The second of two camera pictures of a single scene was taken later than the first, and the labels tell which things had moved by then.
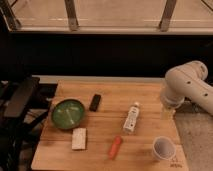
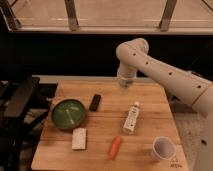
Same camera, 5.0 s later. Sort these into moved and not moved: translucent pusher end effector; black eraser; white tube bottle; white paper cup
Moved: translucent pusher end effector
Not moved: white tube bottle; white paper cup; black eraser
